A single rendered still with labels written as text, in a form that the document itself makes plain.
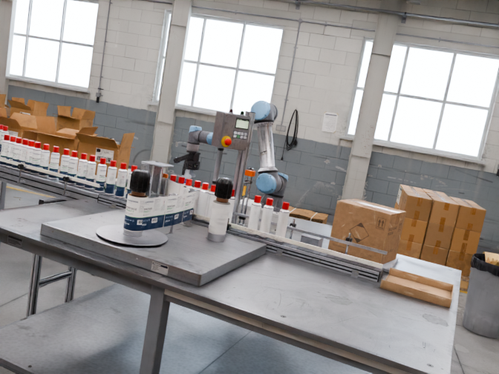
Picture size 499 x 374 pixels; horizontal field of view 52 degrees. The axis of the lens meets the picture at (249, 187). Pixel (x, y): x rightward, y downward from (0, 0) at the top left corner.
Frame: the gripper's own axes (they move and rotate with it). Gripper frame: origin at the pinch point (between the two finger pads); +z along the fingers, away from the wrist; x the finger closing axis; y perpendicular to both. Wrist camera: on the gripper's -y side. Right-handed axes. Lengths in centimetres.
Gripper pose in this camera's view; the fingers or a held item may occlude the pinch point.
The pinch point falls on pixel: (184, 181)
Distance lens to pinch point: 328.5
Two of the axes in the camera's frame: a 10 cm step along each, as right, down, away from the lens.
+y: 9.6, 1.9, -2.1
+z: -1.7, 9.8, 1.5
